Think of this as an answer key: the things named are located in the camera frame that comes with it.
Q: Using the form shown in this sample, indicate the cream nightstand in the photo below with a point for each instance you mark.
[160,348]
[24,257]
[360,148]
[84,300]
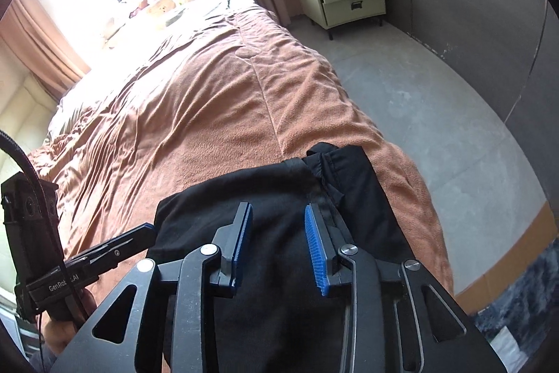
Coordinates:
[349,6]

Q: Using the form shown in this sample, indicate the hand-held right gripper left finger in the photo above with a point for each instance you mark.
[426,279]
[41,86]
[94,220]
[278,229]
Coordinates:
[242,235]

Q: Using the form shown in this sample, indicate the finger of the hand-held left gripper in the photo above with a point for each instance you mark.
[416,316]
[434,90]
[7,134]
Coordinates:
[126,239]

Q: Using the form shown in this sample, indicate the white bed sheet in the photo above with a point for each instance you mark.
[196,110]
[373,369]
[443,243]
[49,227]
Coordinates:
[218,10]

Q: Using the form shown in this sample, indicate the person's left hand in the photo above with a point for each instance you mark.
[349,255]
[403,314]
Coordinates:
[59,336]

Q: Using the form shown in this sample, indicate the cream padded headboard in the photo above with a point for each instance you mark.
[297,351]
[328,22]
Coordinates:
[22,111]

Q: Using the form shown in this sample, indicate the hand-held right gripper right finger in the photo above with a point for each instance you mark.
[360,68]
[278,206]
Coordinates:
[315,244]

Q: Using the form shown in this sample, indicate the brown fleece blanket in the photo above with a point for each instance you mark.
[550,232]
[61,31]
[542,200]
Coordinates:
[196,106]

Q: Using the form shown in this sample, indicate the dark blue rug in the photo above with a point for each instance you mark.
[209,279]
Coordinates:
[515,298]

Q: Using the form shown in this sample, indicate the black pants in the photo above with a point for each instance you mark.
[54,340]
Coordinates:
[279,198]

